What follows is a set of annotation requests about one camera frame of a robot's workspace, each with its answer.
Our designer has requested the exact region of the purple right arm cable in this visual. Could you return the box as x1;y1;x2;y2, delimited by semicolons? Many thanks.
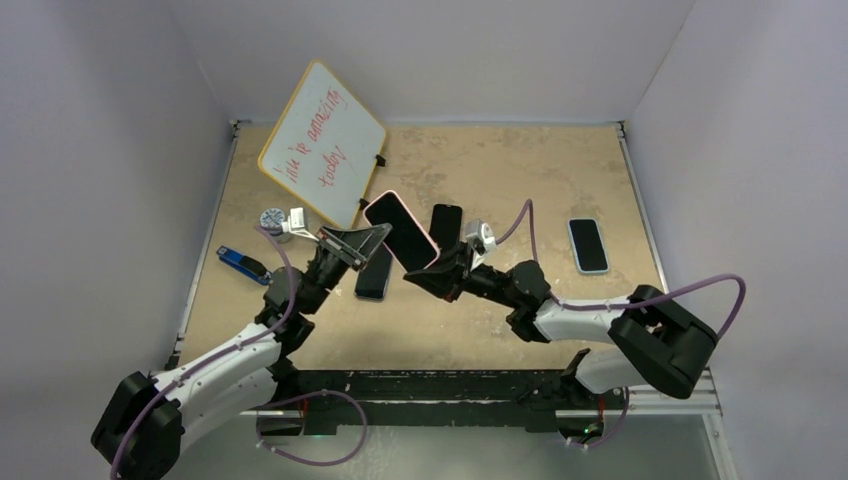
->
495;198;749;452

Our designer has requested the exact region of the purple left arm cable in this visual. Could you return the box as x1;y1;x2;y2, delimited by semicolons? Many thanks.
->
108;225;370;480

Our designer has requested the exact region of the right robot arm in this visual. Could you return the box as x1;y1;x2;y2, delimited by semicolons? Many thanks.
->
404;245;719;407

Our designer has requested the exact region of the small grey tape roll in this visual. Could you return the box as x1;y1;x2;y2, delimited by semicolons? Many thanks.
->
259;208;286;237

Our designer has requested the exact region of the white board yellow frame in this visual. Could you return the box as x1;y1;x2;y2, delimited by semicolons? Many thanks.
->
258;60;387;228

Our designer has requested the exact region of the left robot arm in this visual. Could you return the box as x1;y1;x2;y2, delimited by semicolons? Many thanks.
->
91;223;392;479

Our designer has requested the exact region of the phone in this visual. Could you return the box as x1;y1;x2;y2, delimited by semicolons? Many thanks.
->
568;218;609;274
429;204;463;251
363;190;440;272

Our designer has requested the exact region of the phone in blue case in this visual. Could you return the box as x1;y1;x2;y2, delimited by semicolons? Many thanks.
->
568;218;609;274

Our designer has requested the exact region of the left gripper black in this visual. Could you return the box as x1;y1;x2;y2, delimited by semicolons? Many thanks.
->
302;225;391;316

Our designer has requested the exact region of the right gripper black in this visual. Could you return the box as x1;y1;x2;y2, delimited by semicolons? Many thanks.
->
406;241;519;308

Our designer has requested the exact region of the black phone case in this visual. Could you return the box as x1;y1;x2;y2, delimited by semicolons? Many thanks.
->
354;245;393;301

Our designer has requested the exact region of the blue black stapler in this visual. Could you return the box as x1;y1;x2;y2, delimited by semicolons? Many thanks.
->
216;246;271;286

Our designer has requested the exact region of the aluminium frame rail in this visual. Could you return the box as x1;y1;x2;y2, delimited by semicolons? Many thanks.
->
555;369;722;419

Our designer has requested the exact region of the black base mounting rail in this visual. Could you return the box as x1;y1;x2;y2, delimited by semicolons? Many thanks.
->
271;369;625;438

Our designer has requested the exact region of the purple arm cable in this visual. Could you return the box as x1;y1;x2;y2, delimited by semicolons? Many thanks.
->
495;198;749;452
108;225;370;480

